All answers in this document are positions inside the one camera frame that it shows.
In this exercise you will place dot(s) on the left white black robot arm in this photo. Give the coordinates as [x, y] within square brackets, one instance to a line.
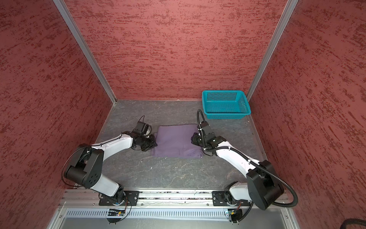
[85, 165]

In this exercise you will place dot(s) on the teal plastic basket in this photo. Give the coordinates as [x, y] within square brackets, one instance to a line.
[225, 104]

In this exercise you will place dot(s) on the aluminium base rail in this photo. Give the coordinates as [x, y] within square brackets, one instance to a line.
[148, 198]

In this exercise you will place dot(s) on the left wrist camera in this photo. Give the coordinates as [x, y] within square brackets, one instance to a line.
[142, 129]

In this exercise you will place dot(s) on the right aluminium corner post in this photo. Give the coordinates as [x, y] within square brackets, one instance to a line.
[281, 25]

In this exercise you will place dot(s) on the left small circuit board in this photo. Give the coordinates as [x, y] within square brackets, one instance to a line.
[116, 213]

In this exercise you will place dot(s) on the small circuit board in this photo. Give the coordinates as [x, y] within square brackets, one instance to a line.
[235, 215]
[116, 213]

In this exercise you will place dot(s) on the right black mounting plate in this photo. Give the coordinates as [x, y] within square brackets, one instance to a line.
[224, 198]

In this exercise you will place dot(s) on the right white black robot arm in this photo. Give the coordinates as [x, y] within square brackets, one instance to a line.
[260, 188]

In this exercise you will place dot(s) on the black mounting plate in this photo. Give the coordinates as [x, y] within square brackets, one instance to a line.
[130, 197]
[224, 198]

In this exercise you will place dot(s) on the aluminium corner post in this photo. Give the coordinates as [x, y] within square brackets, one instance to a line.
[281, 25]
[75, 31]

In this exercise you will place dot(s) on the left aluminium corner post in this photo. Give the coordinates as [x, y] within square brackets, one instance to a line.
[75, 31]

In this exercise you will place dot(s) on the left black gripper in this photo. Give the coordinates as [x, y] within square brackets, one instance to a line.
[153, 144]

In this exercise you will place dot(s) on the white slotted cable duct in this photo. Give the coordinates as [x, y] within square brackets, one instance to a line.
[179, 214]

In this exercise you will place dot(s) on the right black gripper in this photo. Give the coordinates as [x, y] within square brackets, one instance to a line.
[194, 140]

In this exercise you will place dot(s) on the right small circuit board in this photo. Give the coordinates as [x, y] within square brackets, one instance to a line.
[235, 215]

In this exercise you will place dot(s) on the purple trousers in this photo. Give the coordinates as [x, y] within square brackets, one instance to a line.
[175, 141]

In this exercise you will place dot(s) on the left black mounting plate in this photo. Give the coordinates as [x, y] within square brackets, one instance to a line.
[130, 197]

